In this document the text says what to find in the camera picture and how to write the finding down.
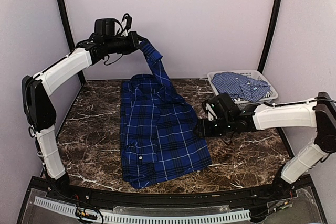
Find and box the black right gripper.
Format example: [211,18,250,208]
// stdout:
[193,115,233,137]

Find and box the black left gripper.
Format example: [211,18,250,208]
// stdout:
[106,30,149,54]

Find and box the blue plaid long sleeve shirt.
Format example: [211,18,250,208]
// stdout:
[120,40,212,189]

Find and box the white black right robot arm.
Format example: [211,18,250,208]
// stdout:
[195,92,335,200]

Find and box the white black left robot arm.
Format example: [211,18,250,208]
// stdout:
[22,31,148,201]

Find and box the white plastic laundry basket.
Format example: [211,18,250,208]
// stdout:
[207,70,278,105]

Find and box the black white garment in basket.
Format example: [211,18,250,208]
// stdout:
[230,92,271,102]

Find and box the blue small-check shirt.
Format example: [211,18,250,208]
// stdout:
[211,72,270,102]

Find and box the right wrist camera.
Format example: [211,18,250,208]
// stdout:
[202,93,241,121]

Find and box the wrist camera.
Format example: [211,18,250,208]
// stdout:
[202,93,241,121]
[94,13,132,37]

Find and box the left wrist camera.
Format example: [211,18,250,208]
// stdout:
[94,13,132,37]

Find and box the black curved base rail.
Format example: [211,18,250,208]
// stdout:
[25,175,313,210]

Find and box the black frame post right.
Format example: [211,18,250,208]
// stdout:
[257,0,281,73]

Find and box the black frame post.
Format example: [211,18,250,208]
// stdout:
[51,0,86,85]
[257,0,281,73]

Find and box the black frame post left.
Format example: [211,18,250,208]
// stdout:
[51,0,86,85]

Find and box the white slotted cable duct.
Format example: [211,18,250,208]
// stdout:
[34,196,250,223]

